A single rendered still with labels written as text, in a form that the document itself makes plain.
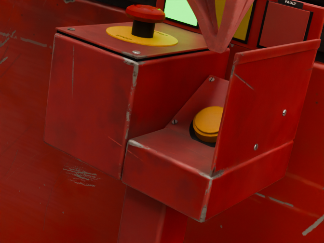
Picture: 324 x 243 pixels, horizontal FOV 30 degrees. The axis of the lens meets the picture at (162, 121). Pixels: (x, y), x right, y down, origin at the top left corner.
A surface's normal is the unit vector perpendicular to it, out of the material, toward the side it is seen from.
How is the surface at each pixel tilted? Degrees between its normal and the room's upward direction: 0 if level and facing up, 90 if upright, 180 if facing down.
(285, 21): 90
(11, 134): 90
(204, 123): 35
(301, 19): 90
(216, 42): 115
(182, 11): 90
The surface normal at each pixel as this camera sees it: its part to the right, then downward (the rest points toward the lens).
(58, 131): -0.60, 0.18
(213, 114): -0.21, -0.66
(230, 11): -0.58, 0.68
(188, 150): 0.16, -0.93
